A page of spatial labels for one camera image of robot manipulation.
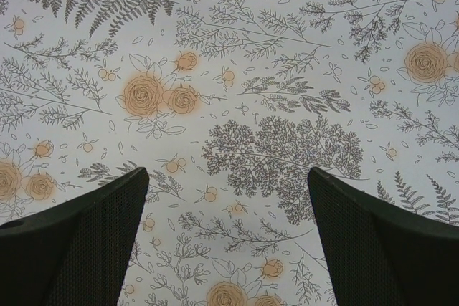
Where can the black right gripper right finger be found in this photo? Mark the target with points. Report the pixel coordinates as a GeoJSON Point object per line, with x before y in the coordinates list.
{"type": "Point", "coordinates": [378, 253]}

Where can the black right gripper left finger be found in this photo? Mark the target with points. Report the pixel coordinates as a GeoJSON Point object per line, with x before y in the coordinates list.
{"type": "Point", "coordinates": [75, 253]}

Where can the floral patterned table mat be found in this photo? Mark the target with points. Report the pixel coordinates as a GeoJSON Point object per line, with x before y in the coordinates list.
{"type": "Point", "coordinates": [228, 104]}

